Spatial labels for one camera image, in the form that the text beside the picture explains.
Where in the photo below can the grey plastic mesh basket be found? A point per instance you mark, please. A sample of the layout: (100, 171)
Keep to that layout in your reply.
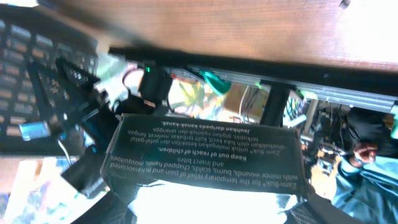
(28, 35)

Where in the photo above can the person in blue shirt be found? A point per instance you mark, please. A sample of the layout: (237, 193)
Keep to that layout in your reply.
(366, 182)

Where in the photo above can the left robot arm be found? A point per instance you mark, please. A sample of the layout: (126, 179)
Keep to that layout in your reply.
(153, 89)

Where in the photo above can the green round-logo packet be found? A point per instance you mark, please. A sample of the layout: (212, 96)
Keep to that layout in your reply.
(203, 153)

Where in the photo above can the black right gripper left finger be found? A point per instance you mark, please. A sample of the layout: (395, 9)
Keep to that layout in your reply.
(113, 206)

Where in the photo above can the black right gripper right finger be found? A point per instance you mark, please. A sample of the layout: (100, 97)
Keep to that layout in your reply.
(312, 208)

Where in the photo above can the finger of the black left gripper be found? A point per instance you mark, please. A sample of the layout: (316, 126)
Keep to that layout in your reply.
(57, 98)
(76, 75)

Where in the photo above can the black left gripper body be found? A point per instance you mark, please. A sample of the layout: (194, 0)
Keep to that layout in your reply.
(91, 114)

